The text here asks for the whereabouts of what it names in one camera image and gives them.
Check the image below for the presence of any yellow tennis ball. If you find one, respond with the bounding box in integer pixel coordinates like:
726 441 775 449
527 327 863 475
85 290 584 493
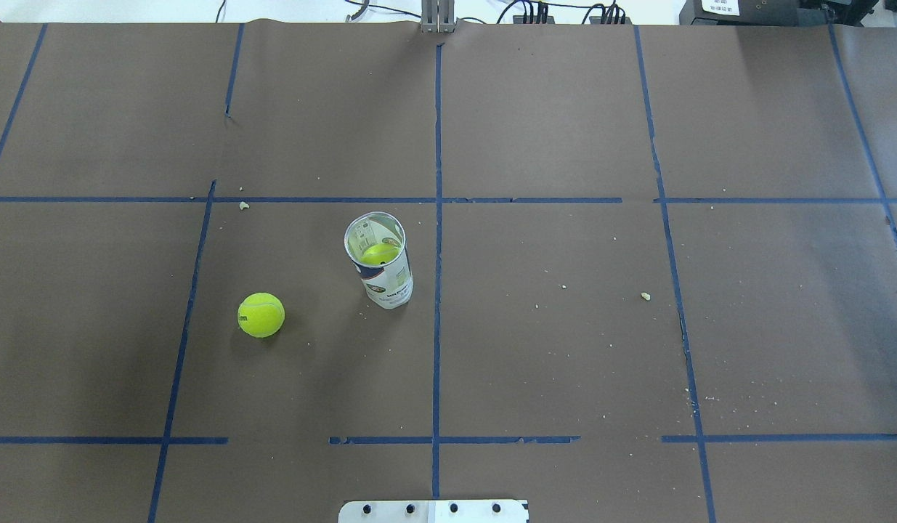
237 293 285 338

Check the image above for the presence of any tennis ball inside can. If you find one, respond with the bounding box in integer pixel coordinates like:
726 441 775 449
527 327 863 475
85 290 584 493
360 243 401 266

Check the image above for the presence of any clear tennis ball can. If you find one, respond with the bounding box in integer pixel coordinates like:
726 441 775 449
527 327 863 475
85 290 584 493
343 211 414 310

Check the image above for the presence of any black computer box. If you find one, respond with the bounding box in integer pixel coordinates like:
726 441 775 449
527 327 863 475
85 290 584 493
678 1 879 27

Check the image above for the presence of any aluminium frame post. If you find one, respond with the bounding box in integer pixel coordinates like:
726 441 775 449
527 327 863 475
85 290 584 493
421 0 458 33

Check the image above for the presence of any white pedestal column base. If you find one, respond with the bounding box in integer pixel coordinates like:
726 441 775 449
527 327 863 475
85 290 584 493
338 499 530 522

